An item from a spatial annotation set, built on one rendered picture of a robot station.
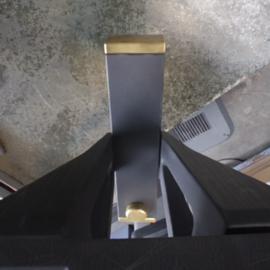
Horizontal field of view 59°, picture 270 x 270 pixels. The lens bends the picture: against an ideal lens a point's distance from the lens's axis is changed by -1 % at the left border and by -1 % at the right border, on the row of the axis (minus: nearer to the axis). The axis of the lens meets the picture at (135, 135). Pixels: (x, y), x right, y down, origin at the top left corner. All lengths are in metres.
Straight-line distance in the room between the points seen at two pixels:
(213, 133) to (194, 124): 0.10
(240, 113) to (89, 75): 1.19
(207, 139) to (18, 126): 0.89
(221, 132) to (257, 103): 0.37
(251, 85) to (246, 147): 0.38
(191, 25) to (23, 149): 0.20
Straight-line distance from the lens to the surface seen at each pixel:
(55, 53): 0.22
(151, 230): 0.50
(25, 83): 0.24
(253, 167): 1.47
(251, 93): 1.34
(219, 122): 1.03
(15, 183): 0.31
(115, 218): 0.16
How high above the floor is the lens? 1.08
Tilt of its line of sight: 56 degrees down
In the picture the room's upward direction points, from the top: 178 degrees clockwise
